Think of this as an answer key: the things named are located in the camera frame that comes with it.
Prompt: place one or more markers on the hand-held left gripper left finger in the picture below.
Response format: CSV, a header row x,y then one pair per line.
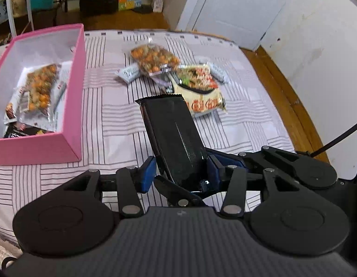
x,y
146,174

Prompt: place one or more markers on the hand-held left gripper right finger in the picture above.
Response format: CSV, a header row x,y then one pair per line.
x,y
216,174

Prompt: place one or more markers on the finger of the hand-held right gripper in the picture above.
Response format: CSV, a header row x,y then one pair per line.
x,y
233,160
178,194

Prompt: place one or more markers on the black cracker packet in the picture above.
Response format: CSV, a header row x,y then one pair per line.
x,y
172,132
22,131

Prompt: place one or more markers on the cream noodle packet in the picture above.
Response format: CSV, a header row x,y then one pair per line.
x,y
201,98

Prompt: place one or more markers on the white snack bar packet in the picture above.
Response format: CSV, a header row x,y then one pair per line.
x,y
12,109
218,73
61,89

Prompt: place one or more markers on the small dark snack packet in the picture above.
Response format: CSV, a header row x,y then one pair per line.
x,y
164,82

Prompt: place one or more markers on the pink cardboard box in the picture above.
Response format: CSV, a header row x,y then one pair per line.
x,y
74,106

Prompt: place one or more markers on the small white snack packet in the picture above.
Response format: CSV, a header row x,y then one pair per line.
x,y
127,74

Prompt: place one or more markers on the clear bag of orange nuts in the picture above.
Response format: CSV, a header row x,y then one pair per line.
x,y
152,59
39,89

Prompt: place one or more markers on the white door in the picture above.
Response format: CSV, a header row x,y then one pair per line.
x,y
233,8

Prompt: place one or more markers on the dark round floor mat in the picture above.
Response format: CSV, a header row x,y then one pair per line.
x,y
142,9

